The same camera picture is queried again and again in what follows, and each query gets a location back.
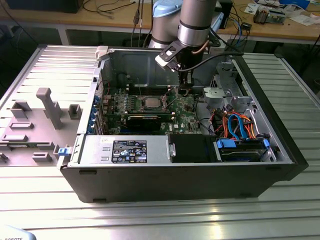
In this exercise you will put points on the white papers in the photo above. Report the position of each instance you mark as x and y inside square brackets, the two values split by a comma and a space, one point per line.
[303, 20]

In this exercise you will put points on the green motherboard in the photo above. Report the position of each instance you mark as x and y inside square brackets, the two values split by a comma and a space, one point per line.
[182, 117]

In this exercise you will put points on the blue plastic clip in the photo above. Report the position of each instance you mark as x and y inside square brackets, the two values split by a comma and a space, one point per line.
[62, 152]

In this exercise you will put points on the grey case release latch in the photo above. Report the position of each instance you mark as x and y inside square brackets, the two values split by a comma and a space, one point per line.
[102, 53]

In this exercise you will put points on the small black box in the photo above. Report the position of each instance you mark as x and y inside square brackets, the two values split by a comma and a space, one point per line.
[246, 26]

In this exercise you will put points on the metal electronics part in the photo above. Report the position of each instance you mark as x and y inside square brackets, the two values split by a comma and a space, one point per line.
[276, 16]

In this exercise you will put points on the thin metal locking lever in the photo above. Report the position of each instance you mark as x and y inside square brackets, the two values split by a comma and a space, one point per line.
[173, 102]
[140, 87]

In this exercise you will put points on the black open PC case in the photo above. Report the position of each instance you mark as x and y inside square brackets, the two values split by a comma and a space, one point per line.
[162, 185]

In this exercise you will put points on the blue disk carrier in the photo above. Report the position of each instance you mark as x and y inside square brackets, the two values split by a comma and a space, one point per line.
[226, 144]

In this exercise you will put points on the pale teach pendant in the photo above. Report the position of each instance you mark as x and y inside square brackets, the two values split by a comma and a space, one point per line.
[15, 233]

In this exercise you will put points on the white printed sheet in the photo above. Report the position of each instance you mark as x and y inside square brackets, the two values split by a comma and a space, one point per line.
[250, 8]

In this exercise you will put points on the square silver CPU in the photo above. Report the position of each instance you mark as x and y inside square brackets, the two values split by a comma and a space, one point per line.
[152, 103]

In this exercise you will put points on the wooden desk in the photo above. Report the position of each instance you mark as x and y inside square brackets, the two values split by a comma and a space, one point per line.
[75, 18]

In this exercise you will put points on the black graphics card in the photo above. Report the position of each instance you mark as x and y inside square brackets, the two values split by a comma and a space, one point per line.
[143, 123]

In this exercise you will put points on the large black box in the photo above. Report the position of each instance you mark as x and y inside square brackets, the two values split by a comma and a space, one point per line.
[42, 6]

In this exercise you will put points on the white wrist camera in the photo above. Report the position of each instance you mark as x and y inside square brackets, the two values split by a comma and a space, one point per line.
[166, 56]

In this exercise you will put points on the silver metal drive cage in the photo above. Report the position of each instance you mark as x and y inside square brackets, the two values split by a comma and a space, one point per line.
[225, 75]

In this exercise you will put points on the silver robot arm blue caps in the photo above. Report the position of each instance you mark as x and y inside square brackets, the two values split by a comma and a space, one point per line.
[195, 22]

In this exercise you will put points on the blue box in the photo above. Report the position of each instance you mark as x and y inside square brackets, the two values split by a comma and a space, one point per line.
[295, 3]

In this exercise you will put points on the grey parts rack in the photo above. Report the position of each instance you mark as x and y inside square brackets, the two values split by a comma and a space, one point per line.
[37, 135]

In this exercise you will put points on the metal heat sink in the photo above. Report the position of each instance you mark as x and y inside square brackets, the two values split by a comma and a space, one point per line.
[261, 16]

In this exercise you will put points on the CPU socket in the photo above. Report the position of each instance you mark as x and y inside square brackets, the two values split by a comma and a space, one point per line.
[142, 105]

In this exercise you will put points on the black hard disk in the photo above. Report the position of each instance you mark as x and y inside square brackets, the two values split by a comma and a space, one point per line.
[240, 155]

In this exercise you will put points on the tall black device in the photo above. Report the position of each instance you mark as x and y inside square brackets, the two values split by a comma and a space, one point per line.
[227, 15]

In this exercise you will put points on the silver power supply with label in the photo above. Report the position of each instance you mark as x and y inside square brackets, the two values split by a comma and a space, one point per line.
[95, 150]

